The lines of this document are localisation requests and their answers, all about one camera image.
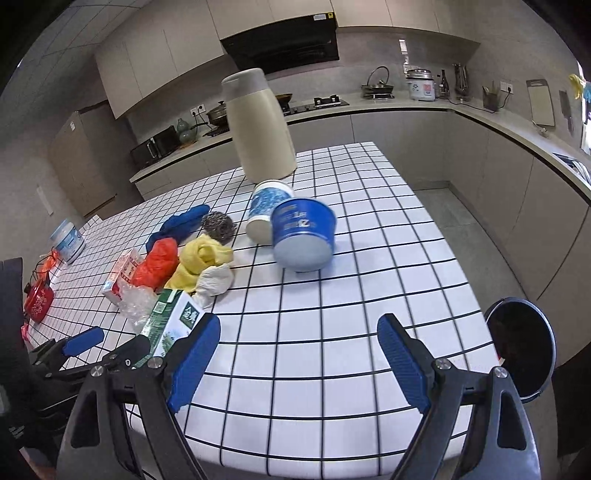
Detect red plastic bag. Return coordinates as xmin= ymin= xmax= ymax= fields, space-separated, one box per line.
xmin=131 ymin=239 xmax=180 ymax=291

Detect yellow towel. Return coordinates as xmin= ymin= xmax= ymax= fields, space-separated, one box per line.
xmin=165 ymin=234 xmax=235 ymax=292

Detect dark utensil holder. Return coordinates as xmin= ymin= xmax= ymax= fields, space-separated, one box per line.
xmin=482 ymin=83 xmax=502 ymax=112

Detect white rice cooker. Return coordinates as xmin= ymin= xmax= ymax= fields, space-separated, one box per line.
xmin=405 ymin=68 xmax=437 ymax=102

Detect green paper box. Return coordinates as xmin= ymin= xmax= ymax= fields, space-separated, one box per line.
xmin=139 ymin=288 xmax=206 ymax=360

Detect dark pot with handle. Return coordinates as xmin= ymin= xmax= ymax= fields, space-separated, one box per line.
xmin=361 ymin=66 xmax=396 ymax=100

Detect steel wool scrubber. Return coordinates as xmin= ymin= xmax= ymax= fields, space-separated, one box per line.
xmin=201 ymin=211 xmax=236 ymax=244

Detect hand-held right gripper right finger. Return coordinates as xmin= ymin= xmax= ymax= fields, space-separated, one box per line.
xmin=377 ymin=314 xmax=542 ymax=480

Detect white blue plastic tub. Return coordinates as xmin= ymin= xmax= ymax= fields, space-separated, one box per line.
xmin=50 ymin=220 xmax=86 ymax=265

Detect white blue paper cup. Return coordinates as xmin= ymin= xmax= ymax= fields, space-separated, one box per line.
xmin=245 ymin=180 xmax=295 ymax=243

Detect black gas stove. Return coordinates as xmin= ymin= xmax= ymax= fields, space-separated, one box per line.
xmin=281 ymin=96 xmax=350 ymax=114

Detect cream thermos jug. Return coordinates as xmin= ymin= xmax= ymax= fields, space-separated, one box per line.
xmin=221 ymin=68 xmax=297 ymax=183

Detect wok with lid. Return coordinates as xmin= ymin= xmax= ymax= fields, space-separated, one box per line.
xmin=206 ymin=99 xmax=229 ymax=126

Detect grey cutting board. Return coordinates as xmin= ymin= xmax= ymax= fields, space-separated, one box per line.
xmin=526 ymin=78 xmax=556 ymax=127

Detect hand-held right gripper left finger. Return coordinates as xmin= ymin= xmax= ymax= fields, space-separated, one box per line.
xmin=56 ymin=313 xmax=222 ymax=480

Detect black range hood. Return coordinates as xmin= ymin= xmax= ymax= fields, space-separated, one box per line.
xmin=220 ymin=13 xmax=340 ymax=76

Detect black round trash bin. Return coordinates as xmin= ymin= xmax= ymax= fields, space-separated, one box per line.
xmin=484 ymin=298 xmax=556 ymax=402

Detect beige refrigerator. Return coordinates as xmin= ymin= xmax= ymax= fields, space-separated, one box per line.
xmin=48 ymin=108 xmax=122 ymax=219

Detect beige upper cabinets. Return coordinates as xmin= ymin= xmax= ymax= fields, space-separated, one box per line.
xmin=95 ymin=0 xmax=481 ymax=120

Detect white crumpled tissue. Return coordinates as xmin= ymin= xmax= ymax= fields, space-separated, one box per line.
xmin=191 ymin=264 xmax=233 ymax=309

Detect clear plastic wrap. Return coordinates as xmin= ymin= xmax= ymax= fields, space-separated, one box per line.
xmin=117 ymin=281 xmax=160 ymax=330

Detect kitchen cleaver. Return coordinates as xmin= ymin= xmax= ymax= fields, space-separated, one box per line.
xmin=558 ymin=90 xmax=575 ymax=134

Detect red pouch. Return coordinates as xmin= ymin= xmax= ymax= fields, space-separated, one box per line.
xmin=23 ymin=272 xmax=54 ymax=321

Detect black microwave oven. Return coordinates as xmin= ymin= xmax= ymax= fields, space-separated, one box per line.
xmin=130 ymin=126 xmax=178 ymax=168

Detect metal knife rack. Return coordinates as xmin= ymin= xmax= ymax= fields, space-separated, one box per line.
xmin=452 ymin=62 xmax=472 ymax=102

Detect grey kitchen counter cabinets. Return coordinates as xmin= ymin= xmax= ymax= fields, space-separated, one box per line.
xmin=129 ymin=95 xmax=591 ymax=370

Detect red white packet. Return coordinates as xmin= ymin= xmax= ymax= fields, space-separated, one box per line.
xmin=102 ymin=249 xmax=146 ymax=305

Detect orange mesh bag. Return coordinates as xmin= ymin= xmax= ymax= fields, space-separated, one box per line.
xmin=34 ymin=249 xmax=61 ymax=278

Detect blue cloth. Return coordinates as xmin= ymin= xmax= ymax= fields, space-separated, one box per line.
xmin=147 ymin=204 xmax=211 ymax=252

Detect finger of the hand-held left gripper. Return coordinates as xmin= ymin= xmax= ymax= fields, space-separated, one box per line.
xmin=102 ymin=335 xmax=153 ymax=370
xmin=30 ymin=326 xmax=105 ymax=367

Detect blue paper bowl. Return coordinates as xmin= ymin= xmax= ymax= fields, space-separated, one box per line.
xmin=270 ymin=198 xmax=338 ymax=272

